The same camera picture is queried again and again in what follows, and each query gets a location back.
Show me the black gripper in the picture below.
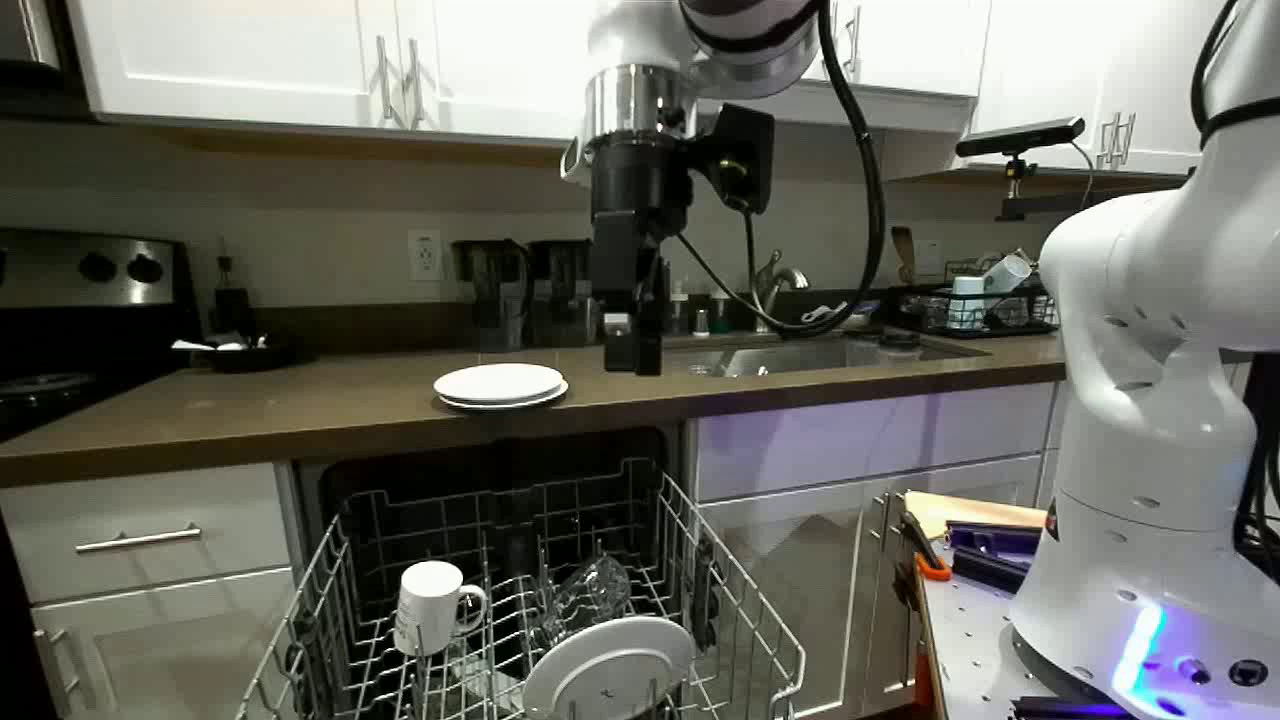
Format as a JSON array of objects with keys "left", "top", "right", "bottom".
[{"left": 582, "top": 129, "right": 696, "bottom": 382}]

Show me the white dinner plate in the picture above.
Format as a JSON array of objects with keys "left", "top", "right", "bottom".
[{"left": 514, "top": 612, "right": 698, "bottom": 720}]

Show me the white ceramic plate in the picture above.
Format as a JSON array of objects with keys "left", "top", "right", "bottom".
[
  {"left": 437, "top": 382, "right": 570, "bottom": 416},
  {"left": 431, "top": 360, "right": 570, "bottom": 410}
]

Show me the black countertop appliance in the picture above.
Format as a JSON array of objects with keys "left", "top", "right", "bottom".
[{"left": 526, "top": 236, "right": 594, "bottom": 347}]

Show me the chrome faucet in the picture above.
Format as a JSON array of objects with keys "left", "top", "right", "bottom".
[{"left": 753, "top": 258, "right": 811, "bottom": 335}]

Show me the black coffee maker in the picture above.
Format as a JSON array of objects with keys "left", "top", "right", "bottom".
[{"left": 451, "top": 236, "right": 530, "bottom": 353}]

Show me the steel kitchen sink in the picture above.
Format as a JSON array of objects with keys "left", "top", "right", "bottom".
[{"left": 664, "top": 330, "right": 990, "bottom": 385}]

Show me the clear drinking glass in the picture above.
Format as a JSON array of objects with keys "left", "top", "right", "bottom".
[{"left": 534, "top": 543, "right": 641, "bottom": 651}]

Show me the white sink base cabinet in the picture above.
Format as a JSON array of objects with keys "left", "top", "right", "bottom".
[{"left": 684, "top": 382, "right": 1072, "bottom": 720}]

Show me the white mug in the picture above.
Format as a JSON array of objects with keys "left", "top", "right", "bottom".
[{"left": 392, "top": 557, "right": 491, "bottom": 660}]

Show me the dish drying rack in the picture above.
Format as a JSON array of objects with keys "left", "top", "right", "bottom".
[{"left": 892, "top": 252, "right": 1065, "bottom": 342}]

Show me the wooden board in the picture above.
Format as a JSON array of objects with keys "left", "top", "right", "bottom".
[{"left": 898, "top": 489, "right": 1051, "bottom": 542}]

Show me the dark bottle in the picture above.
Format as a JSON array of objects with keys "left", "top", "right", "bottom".
[{"left": 208, "top": 246, "right": 254, "bottom": 342}]

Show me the white corner upper cabinet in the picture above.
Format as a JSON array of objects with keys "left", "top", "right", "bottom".
[{"left": 822, "top": 0, "right": 1222, "bottom": 176}]

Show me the white drawer front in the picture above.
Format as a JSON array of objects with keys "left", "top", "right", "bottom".
[{"left": 0, "top": 461, "right": 295, "bottom": 609}]

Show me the black steel stove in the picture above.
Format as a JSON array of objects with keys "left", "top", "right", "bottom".
[{"left": 0, "top": 226, "right": 198, "bottom": 444}]

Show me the white lower cabinet door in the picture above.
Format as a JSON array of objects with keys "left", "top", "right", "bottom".
[{"left": 26, "top": 569, "right": 302, "bottom": 720}]

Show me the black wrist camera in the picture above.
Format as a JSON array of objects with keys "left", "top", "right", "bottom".
[{"left": 690, "top": 102, "right": 778, "bottom": 215}]

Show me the grey wire dishwasher rack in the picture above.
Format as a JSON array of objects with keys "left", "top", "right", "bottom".
[{"left": 237, "top": 452, "right": 811, "bottom": 720}]

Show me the white wall outlet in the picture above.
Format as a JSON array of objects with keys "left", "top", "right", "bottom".
[{"left": 402, "top": 227, "right": 444, "bottom": 283}]

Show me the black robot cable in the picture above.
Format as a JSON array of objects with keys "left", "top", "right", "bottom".
[{"left": 664, "top": 0, "right": 895, "bottom": 342}]

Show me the orange handled tool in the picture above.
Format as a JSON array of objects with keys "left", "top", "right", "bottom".
[{"left": 892, "top": 502, "right": 957, "bottom": 589}]

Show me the black camera on tripod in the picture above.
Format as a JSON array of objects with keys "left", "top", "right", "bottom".
[{"left": 952, "top": 112, "right": 1090, "bottom": 226}]

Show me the metal drawer handle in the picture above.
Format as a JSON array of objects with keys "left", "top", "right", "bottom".
[{"left": 70, "top": 522, "right": 208, "bottom": 560}]

